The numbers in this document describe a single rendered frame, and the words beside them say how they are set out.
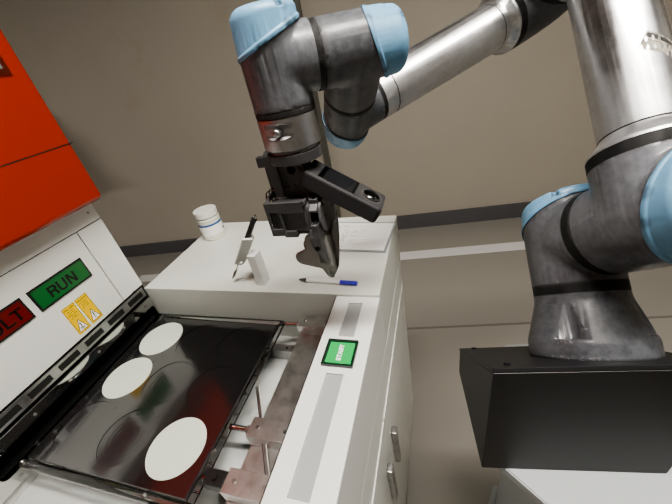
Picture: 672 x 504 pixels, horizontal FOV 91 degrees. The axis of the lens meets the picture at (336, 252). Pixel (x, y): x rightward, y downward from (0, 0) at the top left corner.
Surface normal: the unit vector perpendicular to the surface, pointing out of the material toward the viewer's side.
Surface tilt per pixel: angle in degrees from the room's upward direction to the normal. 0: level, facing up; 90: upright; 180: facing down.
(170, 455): 0
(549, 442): 90
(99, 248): 90
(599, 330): 30
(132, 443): 0
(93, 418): 0
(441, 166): 90
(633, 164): 59
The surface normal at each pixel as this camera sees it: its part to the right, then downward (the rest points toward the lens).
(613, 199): -0.99, -0.02
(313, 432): -0.18, -0.83
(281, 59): 0.23, 0.49
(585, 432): -0.11, 0.55
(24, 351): 0.95, -0.01
